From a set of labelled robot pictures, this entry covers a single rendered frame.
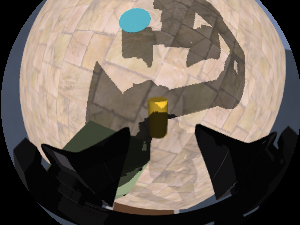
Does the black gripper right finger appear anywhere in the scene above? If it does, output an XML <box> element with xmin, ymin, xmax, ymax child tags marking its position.
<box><xmin>195</xmin><ymin>124</ymin><xmax>277</xmax><ymax>200</ymax></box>

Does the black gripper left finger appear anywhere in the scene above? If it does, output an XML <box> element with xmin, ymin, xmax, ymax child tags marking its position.
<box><xmin>41</xmin><ymin>127</ymin><xmax>131</xmax><ymax>207</ymax></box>

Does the cyan circle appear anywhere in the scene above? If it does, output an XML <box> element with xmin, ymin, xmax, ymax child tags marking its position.
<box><xmin>119</xmin><ymin>8</ymin><xmax>151</xmax><ymax>33</ymax></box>

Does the yellow cylinder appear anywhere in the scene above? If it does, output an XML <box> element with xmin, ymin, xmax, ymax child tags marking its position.
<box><xmin>148</xmin><ymin>97</ymin><xmax>168</xmax><ymax>139</ymax></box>

